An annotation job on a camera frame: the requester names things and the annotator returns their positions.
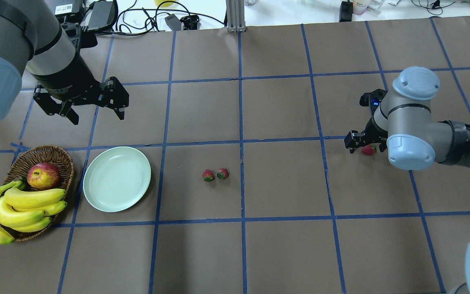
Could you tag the brown wicker basket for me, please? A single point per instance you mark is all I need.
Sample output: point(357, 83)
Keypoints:
point(54, 155)

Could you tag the yellow banana bunch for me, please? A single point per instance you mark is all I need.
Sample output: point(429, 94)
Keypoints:
point(26, 214)

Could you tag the light green plate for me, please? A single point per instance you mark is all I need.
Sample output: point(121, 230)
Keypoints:
point(117, 179)

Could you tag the black power adapter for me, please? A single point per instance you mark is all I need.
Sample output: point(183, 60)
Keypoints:
point(102, 16)

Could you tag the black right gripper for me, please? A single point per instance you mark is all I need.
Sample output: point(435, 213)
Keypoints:
point(372, 131)

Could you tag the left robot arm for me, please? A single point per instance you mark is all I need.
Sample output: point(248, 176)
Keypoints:
point(32, 39)

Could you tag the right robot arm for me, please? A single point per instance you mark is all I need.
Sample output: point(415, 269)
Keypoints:
point(401, 123)

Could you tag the red strawberry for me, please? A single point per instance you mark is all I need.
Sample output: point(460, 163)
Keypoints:
point(369, 150)
point(222, 173)

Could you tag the black power brick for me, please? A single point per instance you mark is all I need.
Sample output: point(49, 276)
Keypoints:
point(173, 22)

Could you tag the strawberry with green leaves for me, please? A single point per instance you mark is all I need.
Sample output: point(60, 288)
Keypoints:
point(208, 175)

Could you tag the red apple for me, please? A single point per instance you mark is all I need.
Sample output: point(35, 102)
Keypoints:
point(43, 176)

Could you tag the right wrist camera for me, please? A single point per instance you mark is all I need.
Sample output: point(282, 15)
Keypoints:
point(372, 99)

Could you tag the aluminium frame post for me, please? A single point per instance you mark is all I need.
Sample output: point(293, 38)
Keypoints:
point(236, 21)

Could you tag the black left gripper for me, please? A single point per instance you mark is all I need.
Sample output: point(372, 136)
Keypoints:
point(71, 78)

